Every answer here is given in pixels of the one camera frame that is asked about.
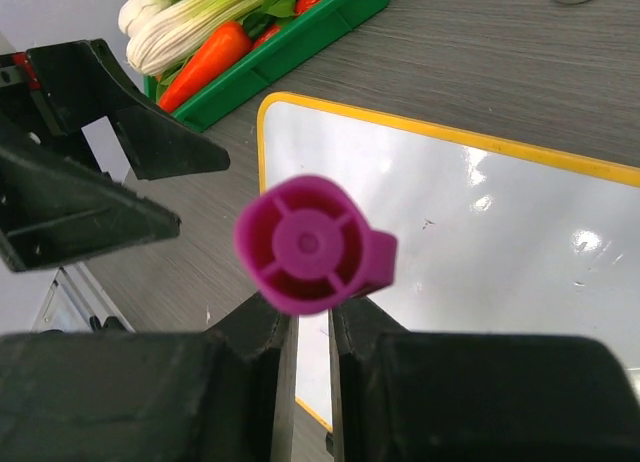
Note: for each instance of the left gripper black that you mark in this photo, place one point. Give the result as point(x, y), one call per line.
point(56, 212)

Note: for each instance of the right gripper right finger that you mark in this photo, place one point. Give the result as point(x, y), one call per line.
point(399, 395)

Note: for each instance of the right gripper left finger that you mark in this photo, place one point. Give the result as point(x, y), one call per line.
point(223, 394)

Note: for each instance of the white marker with magenta cap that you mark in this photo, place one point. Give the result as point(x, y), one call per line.
point(308, 248)

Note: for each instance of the whiteboard with orange frame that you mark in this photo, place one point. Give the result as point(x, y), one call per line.
point(494, 235)

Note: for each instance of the bok choy right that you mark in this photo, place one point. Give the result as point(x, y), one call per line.
point(178, 31)

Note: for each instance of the orange carrot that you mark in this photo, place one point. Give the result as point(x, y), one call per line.
point(227, 45)

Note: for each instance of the green plastic basket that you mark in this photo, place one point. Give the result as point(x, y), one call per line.
point(306, 36)

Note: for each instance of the aluminium rail left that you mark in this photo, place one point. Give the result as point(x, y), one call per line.
point(77, 302)

